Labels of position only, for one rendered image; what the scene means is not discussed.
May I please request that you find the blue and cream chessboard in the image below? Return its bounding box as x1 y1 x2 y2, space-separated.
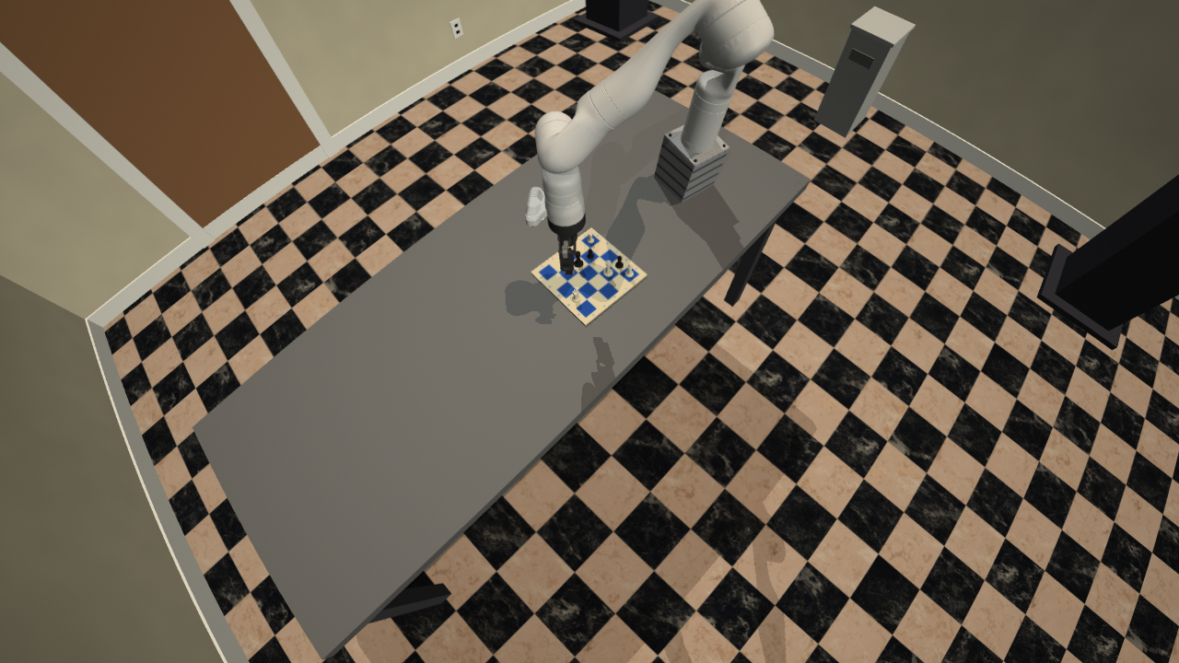
531 228 647 326

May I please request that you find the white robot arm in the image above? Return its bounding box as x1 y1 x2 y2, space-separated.
525 0 773 227

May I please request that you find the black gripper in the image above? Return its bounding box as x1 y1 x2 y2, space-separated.
547 215 586 274

